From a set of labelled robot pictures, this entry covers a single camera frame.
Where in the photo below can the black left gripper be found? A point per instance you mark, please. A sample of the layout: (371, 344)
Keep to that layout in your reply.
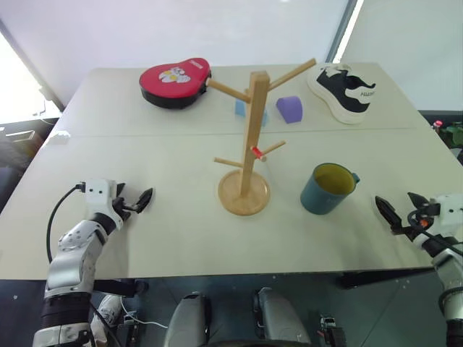
(121, 209)

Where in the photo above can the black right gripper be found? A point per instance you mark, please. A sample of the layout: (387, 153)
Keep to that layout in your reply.
(430, 211)

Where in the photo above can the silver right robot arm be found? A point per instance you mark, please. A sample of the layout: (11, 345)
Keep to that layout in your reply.
(450, 274)

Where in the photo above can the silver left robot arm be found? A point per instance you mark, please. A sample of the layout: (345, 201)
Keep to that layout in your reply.
(72, 260)

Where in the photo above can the teal mug yellow inside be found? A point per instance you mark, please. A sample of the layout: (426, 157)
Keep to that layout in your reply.
(323, 199)

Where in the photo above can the wooden mug tree stand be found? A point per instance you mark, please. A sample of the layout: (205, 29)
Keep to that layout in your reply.
(249, 144)

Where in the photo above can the green object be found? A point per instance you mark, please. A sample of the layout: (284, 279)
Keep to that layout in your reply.
(452, 134)

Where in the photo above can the small white object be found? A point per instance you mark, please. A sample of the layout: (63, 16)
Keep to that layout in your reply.
(58, 138)

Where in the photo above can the red heart-shaped box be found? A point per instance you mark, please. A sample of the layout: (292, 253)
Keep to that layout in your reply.
(173, 81)

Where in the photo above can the white shoe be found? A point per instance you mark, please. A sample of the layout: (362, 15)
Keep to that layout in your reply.
(106, 314)

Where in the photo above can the black and white sneaker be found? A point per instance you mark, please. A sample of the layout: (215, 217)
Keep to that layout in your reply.
(343, 94)

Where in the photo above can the red tape mark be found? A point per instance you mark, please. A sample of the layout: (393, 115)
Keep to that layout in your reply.
(258, 152)

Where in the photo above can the blue foam block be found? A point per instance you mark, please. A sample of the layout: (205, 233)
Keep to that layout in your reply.
(240, 108)

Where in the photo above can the grey rounded shape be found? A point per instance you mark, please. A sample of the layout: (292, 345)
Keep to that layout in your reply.
(188, 321)
(280, 318)

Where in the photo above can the small black device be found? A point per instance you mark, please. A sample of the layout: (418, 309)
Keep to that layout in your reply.
(332, 330)

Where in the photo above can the purple foam block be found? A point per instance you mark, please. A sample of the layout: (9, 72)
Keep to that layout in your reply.
(289, 108)

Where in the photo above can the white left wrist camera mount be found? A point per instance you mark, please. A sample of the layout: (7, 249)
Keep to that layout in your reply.
(97, 197)

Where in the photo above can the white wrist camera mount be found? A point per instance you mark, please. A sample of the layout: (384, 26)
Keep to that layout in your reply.
(97, 197)
(450, 213)

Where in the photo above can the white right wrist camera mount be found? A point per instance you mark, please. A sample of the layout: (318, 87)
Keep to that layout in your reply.
(450, 213)

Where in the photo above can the black table bracket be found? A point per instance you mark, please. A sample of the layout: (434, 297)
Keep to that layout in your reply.
(119, 288)

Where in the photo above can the dark window frame post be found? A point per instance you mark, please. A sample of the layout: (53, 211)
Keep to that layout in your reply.
(32, 65)
(341, 30)

